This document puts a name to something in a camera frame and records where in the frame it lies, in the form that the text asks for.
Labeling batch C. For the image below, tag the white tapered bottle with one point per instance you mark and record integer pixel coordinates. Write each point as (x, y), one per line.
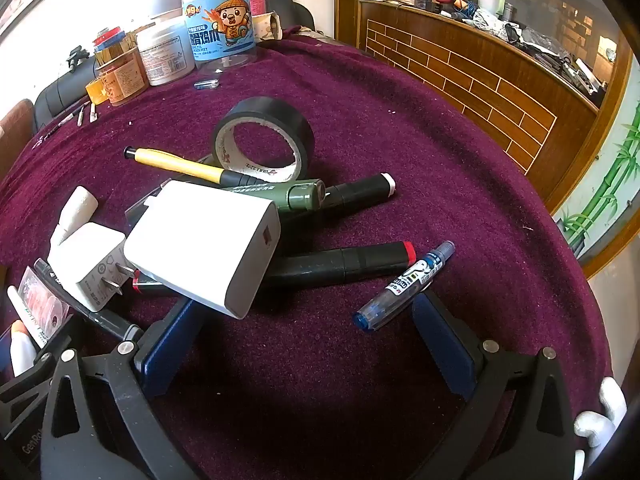
(77, 207)

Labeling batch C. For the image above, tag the small clear capsule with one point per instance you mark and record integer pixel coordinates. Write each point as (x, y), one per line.
(206, 83)

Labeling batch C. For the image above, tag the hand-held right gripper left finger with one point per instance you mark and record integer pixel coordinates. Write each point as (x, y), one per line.
(165, 350)

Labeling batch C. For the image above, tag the yellow black pen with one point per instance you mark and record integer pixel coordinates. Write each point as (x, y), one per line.
(175, 161)

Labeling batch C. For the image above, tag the white plastic jar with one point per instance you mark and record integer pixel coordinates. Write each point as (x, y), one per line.
(165, 55)

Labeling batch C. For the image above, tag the black marker red end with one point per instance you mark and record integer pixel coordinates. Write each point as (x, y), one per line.
(340, 265)

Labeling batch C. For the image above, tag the olive green cylindrical tube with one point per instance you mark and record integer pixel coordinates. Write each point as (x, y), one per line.
(295, 195)

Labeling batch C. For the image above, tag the metal nail clipper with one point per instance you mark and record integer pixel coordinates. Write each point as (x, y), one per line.
(36, 144)

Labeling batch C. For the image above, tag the orange label jar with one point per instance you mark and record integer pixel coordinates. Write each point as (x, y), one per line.
(120, 75)

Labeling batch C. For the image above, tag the yellow tape roll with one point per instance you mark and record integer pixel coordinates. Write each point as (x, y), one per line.
(95, 91)

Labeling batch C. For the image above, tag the pink packet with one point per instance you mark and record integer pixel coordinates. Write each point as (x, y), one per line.
(42, 302)

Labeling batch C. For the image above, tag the black marker white print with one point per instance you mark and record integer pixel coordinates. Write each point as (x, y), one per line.
(100, 315)

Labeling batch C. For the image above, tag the grey lidded container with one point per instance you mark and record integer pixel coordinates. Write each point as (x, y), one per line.
(167, 2)

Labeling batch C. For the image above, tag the blue pencil lead tube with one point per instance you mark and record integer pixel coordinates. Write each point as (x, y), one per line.
(405, 285)

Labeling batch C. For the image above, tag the white pill bottle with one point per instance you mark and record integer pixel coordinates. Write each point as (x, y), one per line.
(22, 355)

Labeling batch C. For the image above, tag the black tape roll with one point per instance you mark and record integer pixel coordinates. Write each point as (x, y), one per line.
(305, 145)

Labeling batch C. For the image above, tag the wooden brick pattern counter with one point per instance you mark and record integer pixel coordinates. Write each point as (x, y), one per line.
(450, 75)

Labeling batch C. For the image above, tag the small white charger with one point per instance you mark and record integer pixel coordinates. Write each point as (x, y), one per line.
(85, 260)

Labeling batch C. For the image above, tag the beige paper roll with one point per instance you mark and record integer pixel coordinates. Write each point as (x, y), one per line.
(267, 25)

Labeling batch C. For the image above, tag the thin black pen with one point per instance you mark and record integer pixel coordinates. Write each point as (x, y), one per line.
(60, 122)

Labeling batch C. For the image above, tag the black leather sofa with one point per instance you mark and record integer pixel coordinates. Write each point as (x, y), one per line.
(60, 95)

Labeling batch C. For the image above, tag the clear jar blue cartoon label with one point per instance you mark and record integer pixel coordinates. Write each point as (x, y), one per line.
(220, 20)

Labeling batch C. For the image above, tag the large white charger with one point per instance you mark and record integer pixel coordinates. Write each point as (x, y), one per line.
(200, 245)

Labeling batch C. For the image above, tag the red tape roll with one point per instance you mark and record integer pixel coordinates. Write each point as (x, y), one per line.
(107, 35)

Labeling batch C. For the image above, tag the brown armchair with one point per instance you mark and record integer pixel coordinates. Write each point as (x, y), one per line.
(12, 125)

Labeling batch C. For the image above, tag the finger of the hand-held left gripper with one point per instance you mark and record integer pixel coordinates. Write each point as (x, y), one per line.
(30, 387)

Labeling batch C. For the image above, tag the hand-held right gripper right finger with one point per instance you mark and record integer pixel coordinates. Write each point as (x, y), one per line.
(445, 350)

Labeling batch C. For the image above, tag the black marker white end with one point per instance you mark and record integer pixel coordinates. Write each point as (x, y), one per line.
(355, 189)

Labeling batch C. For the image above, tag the bamboo wall picture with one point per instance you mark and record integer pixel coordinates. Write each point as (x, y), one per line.
(607, 185)

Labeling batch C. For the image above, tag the white tweezers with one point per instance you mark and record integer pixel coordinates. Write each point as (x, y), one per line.
(81, 112)
(93, 112)

